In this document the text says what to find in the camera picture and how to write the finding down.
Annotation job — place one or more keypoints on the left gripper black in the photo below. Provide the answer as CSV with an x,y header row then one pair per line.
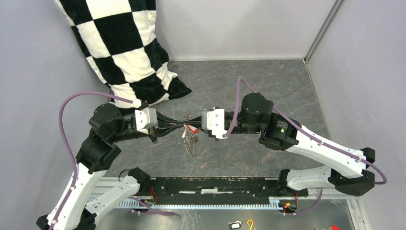
x,y
165,125

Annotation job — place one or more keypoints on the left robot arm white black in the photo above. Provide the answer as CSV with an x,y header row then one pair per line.
x,y
75,210

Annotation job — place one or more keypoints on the orange carabiner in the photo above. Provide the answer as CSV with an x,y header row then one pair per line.
x,y
250,224

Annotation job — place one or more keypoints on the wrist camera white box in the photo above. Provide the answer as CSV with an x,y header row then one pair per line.
x,y
214,122
145,119

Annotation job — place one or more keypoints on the white toothed cable duct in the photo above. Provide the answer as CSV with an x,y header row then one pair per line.
x,y
272,204

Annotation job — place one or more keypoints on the red tag key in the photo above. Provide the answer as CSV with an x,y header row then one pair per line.
x,y
186,131

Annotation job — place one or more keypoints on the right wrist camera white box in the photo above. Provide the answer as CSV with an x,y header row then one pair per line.
x,y
214,122

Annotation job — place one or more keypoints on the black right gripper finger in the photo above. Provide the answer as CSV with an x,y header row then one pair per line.
x,y
192,128
194,122

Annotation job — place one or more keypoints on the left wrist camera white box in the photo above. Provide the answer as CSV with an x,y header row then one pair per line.
x,y
145,119

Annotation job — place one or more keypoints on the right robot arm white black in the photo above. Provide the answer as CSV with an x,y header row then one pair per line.
x,y
341,168

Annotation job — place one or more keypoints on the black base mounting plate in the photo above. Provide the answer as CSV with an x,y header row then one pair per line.
x,y
216,190

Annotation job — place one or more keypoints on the key with black tag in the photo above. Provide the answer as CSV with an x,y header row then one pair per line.
x,y
235,225

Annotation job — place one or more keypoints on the black white checkered pillow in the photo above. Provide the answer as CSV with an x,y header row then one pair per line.
x,y
118,40

